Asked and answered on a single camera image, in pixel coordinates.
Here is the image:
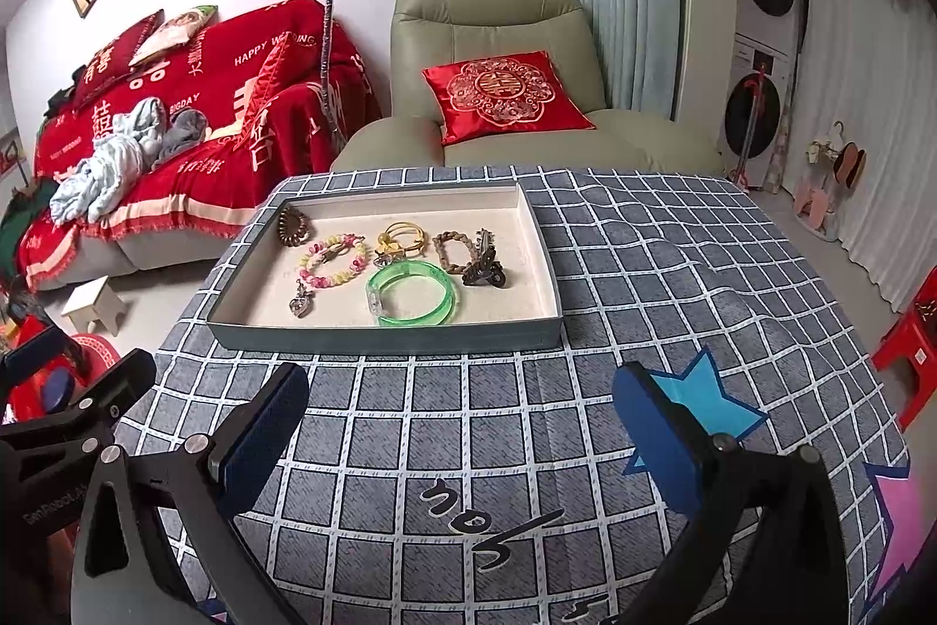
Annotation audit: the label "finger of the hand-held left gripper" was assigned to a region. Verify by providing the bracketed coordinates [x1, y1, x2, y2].
[0, 348, 158, 472]
[0, 325, 78, 417]

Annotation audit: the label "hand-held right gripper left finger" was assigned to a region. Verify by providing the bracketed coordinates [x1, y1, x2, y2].
[69, 363, 312, 625]

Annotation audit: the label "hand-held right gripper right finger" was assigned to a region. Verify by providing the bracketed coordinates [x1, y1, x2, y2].
[611, 363, 872, 625]

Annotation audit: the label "pastel bead bracelet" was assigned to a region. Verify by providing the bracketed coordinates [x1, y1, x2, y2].
[297, 233, 369, 291]

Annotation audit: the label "green translucent bangle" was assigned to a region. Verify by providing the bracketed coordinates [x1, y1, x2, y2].
[366, 261, 462, 327]

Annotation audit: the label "copper spiral hair tie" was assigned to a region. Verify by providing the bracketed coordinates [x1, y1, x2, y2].
[276, 207, 312, 247]

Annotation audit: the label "yellow bead bracelet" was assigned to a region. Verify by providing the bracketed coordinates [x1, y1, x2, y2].
[375, 221, 429, 264]

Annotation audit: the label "white-lined grey tray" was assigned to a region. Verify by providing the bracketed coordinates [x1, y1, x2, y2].
[205, 180, 565, 355]

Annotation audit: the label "brown hair claw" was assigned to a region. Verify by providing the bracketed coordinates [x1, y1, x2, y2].
[461, 259, 508, 289]

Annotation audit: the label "braided rope bracelet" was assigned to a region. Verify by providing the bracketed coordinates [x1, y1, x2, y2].
[432, 230, 484, 276]

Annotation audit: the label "red patterned round stool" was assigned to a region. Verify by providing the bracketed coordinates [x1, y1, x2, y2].
[69, 332, 125, 395]

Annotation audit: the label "small white stool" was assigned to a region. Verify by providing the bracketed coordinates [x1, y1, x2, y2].
[60, 275, 127, 337]

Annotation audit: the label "grey sofa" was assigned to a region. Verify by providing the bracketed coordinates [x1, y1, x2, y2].
[33, 200, 242, 293]

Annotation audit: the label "grey checkered tablecloth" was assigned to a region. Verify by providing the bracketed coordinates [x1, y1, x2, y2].
[113, 165, 912, 625]

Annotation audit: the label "light blue clothes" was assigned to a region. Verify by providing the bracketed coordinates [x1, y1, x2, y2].
[50, 98, 166, 223]

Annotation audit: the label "grey cloth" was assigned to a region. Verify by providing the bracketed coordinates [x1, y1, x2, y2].
[150, 108, 210, 168]

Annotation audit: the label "red plastic stool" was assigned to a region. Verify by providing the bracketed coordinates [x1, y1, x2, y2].
[871, 292, 937, 432]

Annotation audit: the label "pink slippers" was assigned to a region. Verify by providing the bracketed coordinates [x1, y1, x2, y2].
[794, 175, 843, 241]

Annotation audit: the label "large red lettered pillow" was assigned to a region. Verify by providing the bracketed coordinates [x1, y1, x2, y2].
[73, 10, 166, 110]

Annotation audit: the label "red blanket bed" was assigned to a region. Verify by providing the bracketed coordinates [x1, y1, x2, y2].
[15, 0, 382, 293]

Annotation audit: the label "red satin pillow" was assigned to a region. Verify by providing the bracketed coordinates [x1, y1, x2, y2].
[238, 35, 294, 158]

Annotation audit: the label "hanger rack with slippers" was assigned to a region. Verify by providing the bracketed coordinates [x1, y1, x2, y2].
[805, 119, 868, 190]

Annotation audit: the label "white green printed pillow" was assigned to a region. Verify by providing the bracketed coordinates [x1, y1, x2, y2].
[130, 2, 219, 66]

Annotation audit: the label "red embroidered satin cushion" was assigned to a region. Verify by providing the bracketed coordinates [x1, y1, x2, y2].
[420, 50, 597, 148]

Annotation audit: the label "gooseneck phone holder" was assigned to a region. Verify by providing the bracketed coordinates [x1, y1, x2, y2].
[314, 0, 372, 153]

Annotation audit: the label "white sheer curtain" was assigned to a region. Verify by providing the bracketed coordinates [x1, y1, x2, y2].
[801, 0, 937, 322]

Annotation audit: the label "pale green armchair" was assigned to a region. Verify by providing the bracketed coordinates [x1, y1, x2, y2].
[329, 0, 726, 176]

